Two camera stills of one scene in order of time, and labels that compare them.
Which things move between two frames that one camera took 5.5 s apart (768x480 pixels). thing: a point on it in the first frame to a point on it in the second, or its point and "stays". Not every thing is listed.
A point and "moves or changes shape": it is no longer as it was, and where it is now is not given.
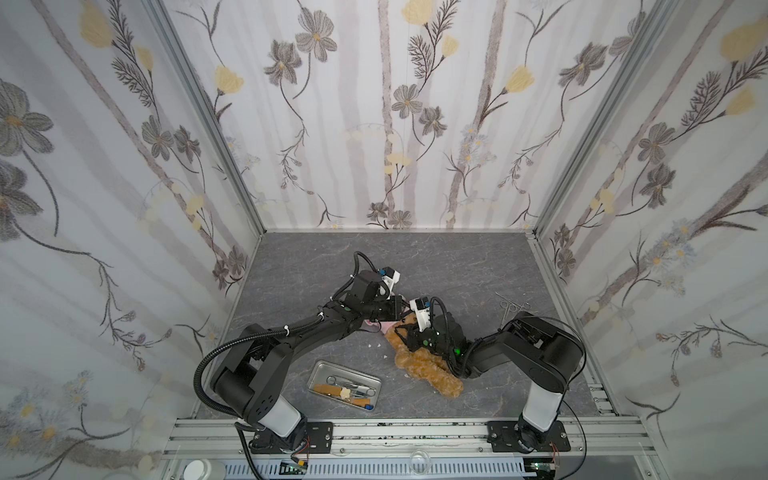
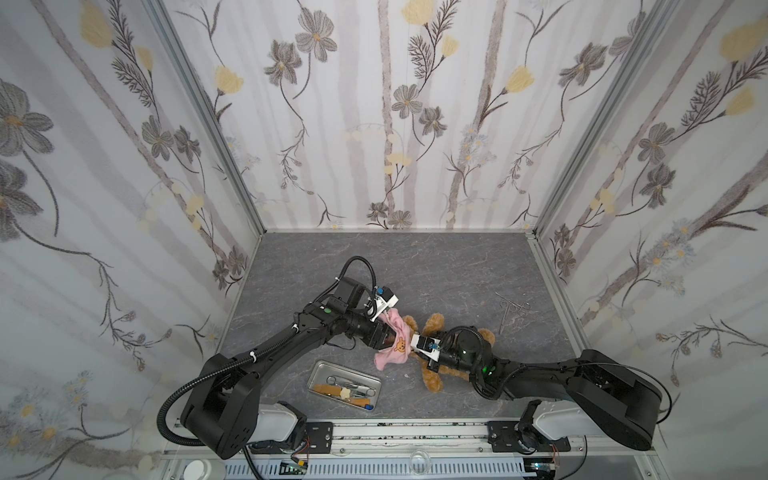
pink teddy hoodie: x=382 y=324 moves or changes shape
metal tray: x=345 y=384 stays
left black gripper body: x=389 y=308 to x=377 y=330
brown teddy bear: x=423 y=363 moves or changes shape
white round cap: x=205 y=469 stays
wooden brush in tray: x=343 y=392 stays
